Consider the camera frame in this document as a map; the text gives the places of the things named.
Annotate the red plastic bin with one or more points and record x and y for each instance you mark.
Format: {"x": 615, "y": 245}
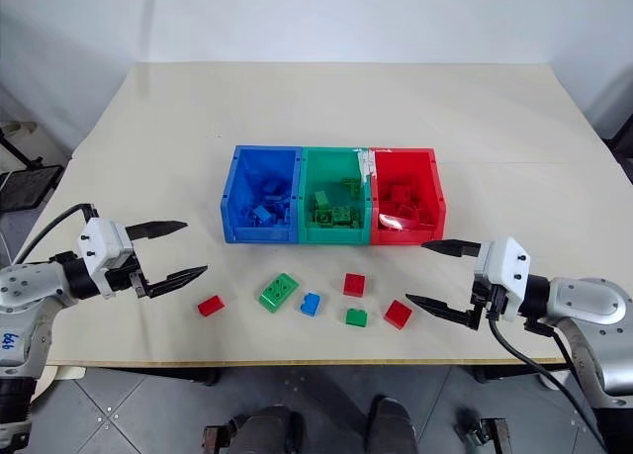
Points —
{"x": 437, "y": 197}

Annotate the dark rounded shape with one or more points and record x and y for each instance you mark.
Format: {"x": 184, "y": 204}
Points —
{"x": 267, "y": 429}
{"x": 391, "y": 424}

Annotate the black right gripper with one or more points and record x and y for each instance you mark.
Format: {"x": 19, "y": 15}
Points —
{"x": 494, "y": 298}

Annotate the green plastic bin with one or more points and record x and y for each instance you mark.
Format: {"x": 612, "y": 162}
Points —
{"x": 334, "y": 234}

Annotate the clear plastic wrap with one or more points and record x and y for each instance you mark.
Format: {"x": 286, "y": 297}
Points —
{"x": 398, "y": 222}

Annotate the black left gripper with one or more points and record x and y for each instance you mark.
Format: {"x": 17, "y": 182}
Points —
{"x": 118, "y": 276}

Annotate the large green toy brick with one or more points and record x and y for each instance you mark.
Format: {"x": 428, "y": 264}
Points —
{"x": 278, "y": 293}

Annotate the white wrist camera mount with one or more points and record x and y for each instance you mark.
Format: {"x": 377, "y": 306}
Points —
{"x": 106, "y": 241}
{"x": 504, "y": 266}

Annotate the dark equipment beside table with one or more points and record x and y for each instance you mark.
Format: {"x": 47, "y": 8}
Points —
{"x": 615, "y": 122}

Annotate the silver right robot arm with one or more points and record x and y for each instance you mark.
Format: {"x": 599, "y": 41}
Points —
{"x": 586, "y": 300}

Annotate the white torn tape label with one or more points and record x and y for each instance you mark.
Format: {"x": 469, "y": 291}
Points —
{"x": 366, "y": 164}

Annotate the small blue toy brick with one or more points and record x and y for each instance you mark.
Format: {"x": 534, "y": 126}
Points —
{"x": 309, "y": 304}

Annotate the black stand with tray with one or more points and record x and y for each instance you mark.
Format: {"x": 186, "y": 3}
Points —
{"x": 25, "y": 184}

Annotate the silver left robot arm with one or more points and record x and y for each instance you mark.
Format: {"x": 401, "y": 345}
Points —
{"x": 29, "y": 288}

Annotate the blue plastic bin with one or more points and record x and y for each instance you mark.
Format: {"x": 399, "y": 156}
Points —
{"x": 232, "y": 211}

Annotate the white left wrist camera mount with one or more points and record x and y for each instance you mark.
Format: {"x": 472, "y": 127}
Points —
{"x": 106, "y": 241}

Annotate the small green toy brick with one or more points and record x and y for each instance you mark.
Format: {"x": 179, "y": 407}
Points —
{"x": 356, "y": 318}

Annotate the small red toy brick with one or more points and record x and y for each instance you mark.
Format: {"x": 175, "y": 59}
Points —
{"x": 354, "y": 285}
{"x": 396, "y": 314}
{"x": 211, "y": 306}

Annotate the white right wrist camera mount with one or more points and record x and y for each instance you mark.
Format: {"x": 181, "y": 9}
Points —
{"x": 504, "y": 266}

